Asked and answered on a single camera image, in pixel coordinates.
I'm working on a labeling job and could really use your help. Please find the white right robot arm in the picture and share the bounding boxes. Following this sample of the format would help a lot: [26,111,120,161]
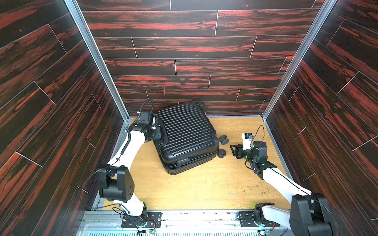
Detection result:
[230,141,338,236]

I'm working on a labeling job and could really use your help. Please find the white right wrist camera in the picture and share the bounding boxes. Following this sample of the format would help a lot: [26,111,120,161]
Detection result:
[241,133,254,150]

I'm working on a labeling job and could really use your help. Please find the black hard-shell suitcase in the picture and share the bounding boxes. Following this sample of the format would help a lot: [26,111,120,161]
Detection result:
[154,102,229,175]

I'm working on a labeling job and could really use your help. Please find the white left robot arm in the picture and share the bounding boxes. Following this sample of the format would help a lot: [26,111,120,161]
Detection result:
[97,124,161,226]

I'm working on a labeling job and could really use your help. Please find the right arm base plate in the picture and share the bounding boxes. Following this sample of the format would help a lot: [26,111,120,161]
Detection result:
[236,211,280,228]

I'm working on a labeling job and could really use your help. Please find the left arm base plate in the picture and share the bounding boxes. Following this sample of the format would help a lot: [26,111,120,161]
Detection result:
[121,211,162,229]

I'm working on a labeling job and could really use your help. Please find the aluminium front rail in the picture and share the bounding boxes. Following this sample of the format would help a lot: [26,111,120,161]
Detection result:
[78,210,325,236]

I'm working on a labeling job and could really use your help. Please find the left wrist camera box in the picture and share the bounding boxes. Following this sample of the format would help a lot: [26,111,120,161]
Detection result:
[138,112,154,126]

